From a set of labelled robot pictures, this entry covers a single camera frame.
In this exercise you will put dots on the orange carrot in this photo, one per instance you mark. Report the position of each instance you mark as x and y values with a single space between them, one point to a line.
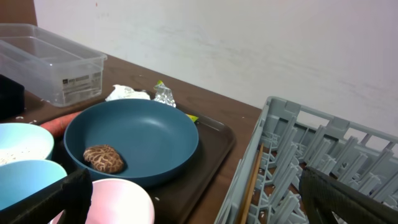
57 126

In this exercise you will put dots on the dark blue plate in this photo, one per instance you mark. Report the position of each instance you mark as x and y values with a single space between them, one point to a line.
155 140

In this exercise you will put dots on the brown shiitake mushroom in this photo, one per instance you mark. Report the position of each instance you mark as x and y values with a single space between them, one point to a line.
104 158

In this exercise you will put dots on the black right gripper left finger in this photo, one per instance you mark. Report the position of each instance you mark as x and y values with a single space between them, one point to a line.
69 197

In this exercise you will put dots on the grey dishwasher rack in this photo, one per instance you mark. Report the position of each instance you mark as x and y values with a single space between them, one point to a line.
295 136

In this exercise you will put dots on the white tissue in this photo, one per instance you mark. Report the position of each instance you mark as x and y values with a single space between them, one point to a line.
126 92

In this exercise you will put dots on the pink cup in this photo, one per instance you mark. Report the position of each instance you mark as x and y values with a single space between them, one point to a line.
119 201

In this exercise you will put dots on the black plastic bin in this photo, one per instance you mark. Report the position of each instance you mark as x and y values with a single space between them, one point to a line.
12 98

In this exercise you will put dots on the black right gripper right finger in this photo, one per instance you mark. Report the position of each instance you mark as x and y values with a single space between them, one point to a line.
323 197

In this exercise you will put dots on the brown serving tray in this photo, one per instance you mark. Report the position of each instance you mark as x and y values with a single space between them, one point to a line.
175 199

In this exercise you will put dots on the foil snack wrapper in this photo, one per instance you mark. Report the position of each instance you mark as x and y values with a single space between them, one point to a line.
164 94

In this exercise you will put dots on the light blue rice bowl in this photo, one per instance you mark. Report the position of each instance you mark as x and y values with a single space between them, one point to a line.
21 141

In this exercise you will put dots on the wooden chopstick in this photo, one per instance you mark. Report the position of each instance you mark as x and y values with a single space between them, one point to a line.
243 211

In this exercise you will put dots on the clear plastic bin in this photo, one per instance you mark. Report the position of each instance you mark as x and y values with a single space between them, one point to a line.
53 68

